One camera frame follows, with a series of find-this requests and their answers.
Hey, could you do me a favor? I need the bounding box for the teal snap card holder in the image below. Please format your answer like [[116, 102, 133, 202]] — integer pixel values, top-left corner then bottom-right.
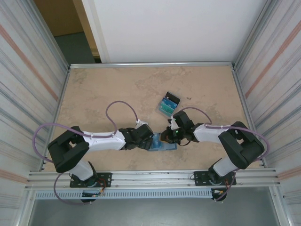
[[148, 132, 178, 153]]

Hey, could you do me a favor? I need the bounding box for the clear acrylic card box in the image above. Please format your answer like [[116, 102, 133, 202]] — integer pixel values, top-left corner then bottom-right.
[[156, 91, 182, 118]]

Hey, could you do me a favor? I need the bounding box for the teal green credit card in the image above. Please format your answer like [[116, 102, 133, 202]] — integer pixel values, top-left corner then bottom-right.
[[158, 103, 176, 114]]

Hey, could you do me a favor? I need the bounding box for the blue VIP credit card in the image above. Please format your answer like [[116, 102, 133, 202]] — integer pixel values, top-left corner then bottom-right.
[[160, 97, 178, 108]]

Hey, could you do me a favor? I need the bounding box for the black credit card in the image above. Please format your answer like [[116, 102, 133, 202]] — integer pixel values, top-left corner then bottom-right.
[[164, 91, 182, 105]]

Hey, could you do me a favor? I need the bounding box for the wooden door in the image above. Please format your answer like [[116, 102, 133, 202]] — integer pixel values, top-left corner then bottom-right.
[[34, 0, 102, 63]]

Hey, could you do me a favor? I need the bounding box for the wide aluminium mounting rail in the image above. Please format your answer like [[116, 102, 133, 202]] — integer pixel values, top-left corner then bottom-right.
[[24, 168, 282, 189]]

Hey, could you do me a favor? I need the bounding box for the grey slotted cable duct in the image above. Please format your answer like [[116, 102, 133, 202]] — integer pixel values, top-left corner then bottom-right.
[[34, 189, 214, 200]]

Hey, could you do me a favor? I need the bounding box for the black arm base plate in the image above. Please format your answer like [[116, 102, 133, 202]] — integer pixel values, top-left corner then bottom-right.
[[70, 172, 112, 188], [194, 169, 237, 186]]

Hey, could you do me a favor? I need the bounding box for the aluminium side table rail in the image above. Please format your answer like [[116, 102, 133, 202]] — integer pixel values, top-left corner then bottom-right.
[[231, 65, 267, 168], [44, 67, 71, 171]]

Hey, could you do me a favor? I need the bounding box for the thin aluminium table rail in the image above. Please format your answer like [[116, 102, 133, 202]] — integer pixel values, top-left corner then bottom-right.
[[69, 61, 236, 69]]

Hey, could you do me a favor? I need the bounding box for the small circuit board with wires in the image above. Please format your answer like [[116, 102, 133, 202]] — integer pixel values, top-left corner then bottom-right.
[[81, 189, 105, 203], [211, 188, 228, 203]]

